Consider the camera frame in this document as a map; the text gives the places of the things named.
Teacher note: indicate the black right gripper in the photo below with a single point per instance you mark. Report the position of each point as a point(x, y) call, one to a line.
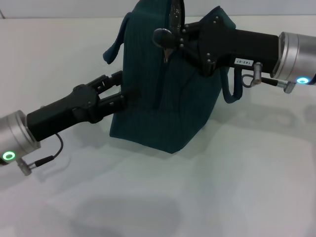
point(234, 47)

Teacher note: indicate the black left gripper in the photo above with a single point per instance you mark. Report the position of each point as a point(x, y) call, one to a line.
point(66, 108)

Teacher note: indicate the dark teal insulated lunch bag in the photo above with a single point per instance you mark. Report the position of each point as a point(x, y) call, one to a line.
point(177, 106)

